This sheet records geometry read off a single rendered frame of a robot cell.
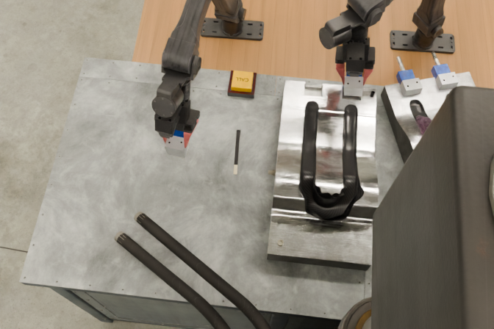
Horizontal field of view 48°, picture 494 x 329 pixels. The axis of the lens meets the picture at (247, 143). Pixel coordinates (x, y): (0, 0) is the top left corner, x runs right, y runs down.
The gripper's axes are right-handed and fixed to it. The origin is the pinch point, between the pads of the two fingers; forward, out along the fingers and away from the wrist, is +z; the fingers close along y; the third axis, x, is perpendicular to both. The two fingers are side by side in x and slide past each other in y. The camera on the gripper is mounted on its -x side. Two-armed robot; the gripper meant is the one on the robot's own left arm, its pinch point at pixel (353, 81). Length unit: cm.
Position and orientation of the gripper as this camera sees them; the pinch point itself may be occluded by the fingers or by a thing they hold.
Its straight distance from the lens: 156.1
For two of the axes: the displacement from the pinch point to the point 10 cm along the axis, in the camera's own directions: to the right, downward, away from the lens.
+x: 1.7, -6.8, 7.1
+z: 0.8, 7.3, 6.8
